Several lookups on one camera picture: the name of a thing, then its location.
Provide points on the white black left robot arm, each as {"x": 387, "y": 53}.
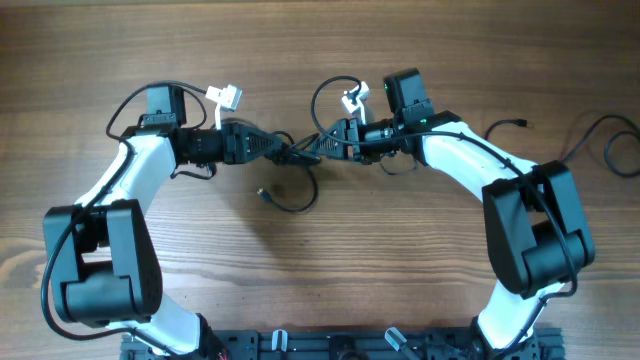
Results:
{"x": 102, "y": 277}

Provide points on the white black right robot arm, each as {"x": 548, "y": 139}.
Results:
{"x": 536, "y": 231}

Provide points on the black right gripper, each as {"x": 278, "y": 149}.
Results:
{"x": 352, "y": 138}

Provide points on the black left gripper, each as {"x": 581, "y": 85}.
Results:
{"x": 229, "y": 143}

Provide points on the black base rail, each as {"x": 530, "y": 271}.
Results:
{"x": 432, "y": 343}

